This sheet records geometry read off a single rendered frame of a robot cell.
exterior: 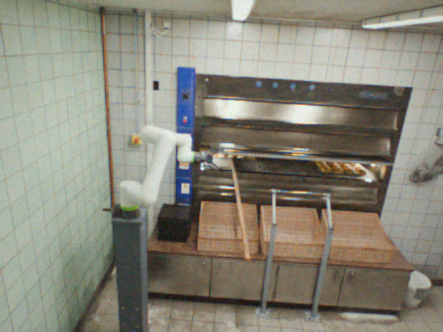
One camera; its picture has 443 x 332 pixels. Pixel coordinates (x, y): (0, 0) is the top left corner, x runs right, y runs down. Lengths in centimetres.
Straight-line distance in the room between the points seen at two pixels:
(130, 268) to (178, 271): 77
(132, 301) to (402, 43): 305
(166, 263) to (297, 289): 123
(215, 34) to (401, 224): 265
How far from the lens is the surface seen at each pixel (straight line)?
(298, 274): 331
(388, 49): 340
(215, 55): 313
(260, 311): 349
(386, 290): 365
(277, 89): 319
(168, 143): 225
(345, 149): 343
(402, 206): 389
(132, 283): 270
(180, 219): 316
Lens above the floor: 237
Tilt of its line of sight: 20 degrees down
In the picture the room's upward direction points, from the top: 4 degrees clockwise
